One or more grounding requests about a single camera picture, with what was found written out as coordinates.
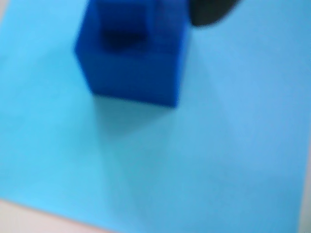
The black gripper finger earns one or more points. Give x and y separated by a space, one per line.
209 11

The small blue cube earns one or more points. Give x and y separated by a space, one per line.
133 72

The tiny blue cube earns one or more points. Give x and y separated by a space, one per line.
121 21

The blue paper square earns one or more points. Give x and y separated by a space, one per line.
218 133

